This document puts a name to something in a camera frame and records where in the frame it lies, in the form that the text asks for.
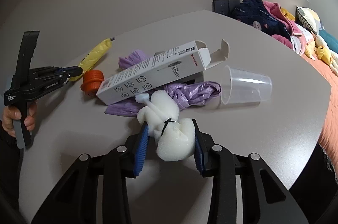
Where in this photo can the orange ribbed plastic cap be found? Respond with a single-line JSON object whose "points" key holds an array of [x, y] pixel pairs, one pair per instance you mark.
{"points": [[91, 82]]}

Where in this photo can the white thermometer box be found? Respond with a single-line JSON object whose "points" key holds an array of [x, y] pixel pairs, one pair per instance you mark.
{"points": [[168, 66]]}

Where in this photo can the pink blanket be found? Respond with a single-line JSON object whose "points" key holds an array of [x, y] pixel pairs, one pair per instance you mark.
{"points": [[275, 11]]}

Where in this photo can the black wall socket panel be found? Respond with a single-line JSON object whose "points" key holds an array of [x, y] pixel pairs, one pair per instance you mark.
{"points": [[225, 7]]}

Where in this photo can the yellow plush duck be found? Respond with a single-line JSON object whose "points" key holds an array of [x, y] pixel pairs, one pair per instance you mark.
{"points": [[319, 47]]}

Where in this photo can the checkered pillow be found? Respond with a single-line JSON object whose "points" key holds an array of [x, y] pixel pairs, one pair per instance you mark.
{"points": [[309, 19]]}

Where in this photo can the white foam piece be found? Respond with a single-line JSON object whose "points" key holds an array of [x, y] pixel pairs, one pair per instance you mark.
{"points": [[174, 137]]}

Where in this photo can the yellow sachet packet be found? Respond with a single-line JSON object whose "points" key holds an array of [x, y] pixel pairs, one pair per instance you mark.
{"points": [[93, 57]]}

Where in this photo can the purple plastic bag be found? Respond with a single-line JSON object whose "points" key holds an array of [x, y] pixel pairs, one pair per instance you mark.
{"points": [[185, 94]]}

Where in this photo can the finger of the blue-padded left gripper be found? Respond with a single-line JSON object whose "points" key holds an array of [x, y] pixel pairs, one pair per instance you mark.
{"points": [[71, 71]]}

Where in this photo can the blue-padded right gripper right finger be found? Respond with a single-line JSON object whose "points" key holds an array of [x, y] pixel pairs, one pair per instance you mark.
{"points": [[198, 151]]}

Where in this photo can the yellow mustard garment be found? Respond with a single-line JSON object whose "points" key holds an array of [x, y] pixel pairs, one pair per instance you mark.
{"points": [[287, 14]]}

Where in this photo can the left hand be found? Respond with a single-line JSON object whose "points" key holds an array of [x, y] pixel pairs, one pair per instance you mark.
{"points": [[11, 114]]}

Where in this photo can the clear plastic cup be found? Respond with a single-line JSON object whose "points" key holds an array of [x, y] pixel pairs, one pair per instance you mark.
{"points": [[240, 86]]}

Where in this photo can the teal blue pillow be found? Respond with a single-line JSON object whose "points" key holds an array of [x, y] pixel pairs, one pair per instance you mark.
{"points": [[331, 41]]}

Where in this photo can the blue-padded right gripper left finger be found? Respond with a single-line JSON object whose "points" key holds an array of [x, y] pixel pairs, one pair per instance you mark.
{"points": [[140, 149]]}

